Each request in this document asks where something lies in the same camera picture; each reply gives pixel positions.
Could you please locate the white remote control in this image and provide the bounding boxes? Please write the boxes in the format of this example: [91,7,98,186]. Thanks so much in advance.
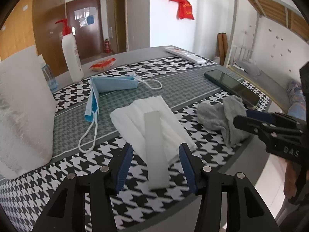
[164,47,205,64]

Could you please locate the person's right hand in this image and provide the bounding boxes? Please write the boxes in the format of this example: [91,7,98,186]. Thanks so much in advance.
[284,161,300,199]

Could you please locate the grey pillow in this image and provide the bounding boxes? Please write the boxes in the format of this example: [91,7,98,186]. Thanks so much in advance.
[233,60,261,75]

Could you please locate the white face mask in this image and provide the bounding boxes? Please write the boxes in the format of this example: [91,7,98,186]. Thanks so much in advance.
[110,96,197,165]

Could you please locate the white red pump bottle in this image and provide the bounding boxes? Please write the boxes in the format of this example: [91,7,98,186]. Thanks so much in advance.
[55,18,84,83]

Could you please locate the wooden wardrobe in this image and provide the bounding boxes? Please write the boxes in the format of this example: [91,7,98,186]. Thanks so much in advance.
[0,0,68,78]

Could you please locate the grey sock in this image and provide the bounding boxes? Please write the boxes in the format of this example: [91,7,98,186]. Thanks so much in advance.
[197,95,251,147]

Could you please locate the blue face mask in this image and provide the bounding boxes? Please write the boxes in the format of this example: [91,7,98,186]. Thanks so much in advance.
[78,76,163,153]

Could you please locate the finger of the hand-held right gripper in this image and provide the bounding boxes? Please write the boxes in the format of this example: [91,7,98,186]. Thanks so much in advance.
[246,110,305,126]
[233,115,305,139]

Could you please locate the clear plastic water bottle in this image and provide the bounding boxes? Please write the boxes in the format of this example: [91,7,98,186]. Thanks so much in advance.
[42,55,58,92]

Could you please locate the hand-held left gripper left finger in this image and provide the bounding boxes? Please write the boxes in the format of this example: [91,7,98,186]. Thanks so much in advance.
[31,143,134,232]

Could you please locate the white metal bunk bed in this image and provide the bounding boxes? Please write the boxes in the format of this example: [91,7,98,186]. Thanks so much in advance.
[223,0,309,124]

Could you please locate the colourful bedding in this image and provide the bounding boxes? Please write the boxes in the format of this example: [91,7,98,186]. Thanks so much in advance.
[287,80,307,121]

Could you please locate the black smartphone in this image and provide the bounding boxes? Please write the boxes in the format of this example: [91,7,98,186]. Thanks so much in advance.
[204,70,260,107]

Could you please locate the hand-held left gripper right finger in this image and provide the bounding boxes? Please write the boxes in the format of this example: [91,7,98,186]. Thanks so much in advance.
[179,143,282,232]

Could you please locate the brown wooden boards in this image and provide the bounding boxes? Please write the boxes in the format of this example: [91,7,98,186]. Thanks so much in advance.
[217,32,227,64]

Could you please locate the red snack packet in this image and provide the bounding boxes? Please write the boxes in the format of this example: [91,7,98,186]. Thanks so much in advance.
[89,57,116,72]

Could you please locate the dark brown door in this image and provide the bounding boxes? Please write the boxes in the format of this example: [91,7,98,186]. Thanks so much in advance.
[65,0,104,64]

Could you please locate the translucent white plastic strip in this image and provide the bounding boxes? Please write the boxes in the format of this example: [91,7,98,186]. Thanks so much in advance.
[144,111,169,188]

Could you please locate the brown side door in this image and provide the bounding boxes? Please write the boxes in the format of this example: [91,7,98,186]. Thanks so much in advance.
[115,0,127,51]

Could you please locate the white foam box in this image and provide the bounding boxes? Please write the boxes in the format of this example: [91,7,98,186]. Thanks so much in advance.
[0,46,56,179]

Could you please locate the papers on door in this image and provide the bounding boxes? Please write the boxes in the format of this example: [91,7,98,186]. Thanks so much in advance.
[74,6,94,27]

